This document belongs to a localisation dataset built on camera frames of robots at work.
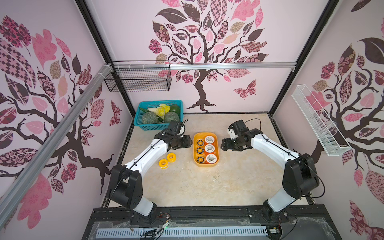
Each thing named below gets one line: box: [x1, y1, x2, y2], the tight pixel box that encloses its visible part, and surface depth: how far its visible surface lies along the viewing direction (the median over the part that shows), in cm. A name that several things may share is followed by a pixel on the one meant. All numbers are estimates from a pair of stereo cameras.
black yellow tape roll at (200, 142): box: [196, 139, 205, 147], surface depth 103 cm
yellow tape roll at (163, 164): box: [158, 158, 169, 170], surface depth 93 cm
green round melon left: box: [141, 111, 158, 124], surface depth 105 cm
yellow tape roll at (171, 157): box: [166, 152, 177, 163], surface depth 96 cm
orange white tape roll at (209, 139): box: [204, 135, 215, 145], surface depth 100 cm
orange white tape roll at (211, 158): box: [206, 153, 217, 164], surface depth 92 cm
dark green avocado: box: [169, 104, 181, 116], surface depth 115 cm
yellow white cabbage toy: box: [147, 104, 171, 117], surface depth 115 cm
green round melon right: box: [164, 111, 180, 124], surface depth 106 cm
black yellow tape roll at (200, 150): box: [196, 146, 205, 155], surface depth 99 cm
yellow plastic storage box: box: [193, 132, 220, 167], surface depth 97 cm
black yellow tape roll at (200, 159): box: [196, 156, 205, 164], surface depth 94 cm
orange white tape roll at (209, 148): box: [204, 144, 216, 154], surface depth 97 cm
